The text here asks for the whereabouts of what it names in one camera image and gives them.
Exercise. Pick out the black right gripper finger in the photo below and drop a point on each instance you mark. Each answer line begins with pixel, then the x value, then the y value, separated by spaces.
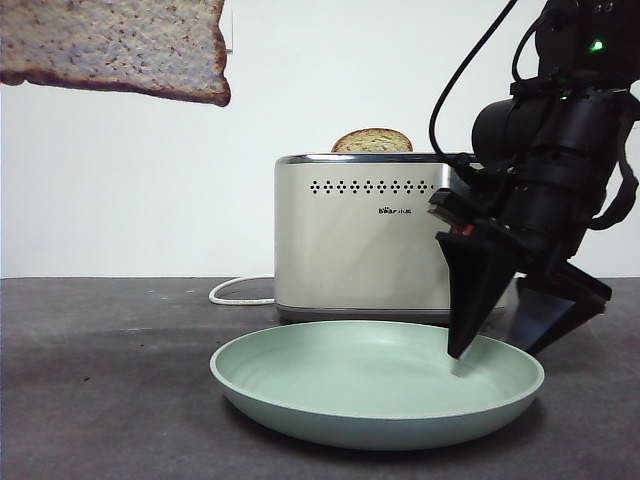
pixel 475 280
pixel 545 315

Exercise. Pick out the pale green round plate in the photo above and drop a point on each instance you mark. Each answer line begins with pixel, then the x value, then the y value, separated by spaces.
pixel 350 370

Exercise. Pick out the large brown-crusted bread slice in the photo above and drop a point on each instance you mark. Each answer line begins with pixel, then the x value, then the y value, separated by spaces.
pixel 110 45

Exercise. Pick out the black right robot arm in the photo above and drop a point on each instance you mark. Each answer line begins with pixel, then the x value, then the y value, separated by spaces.
pixel 550 150

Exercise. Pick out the cream toaster with chrome top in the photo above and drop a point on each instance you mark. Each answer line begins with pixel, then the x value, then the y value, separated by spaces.
pixel 350 250

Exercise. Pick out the small brown-crusted bread slice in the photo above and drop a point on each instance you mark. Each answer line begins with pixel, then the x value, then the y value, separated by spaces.
pixel 372 142

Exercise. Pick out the white wall power socket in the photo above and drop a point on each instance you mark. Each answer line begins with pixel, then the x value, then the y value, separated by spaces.
pixel 228 30

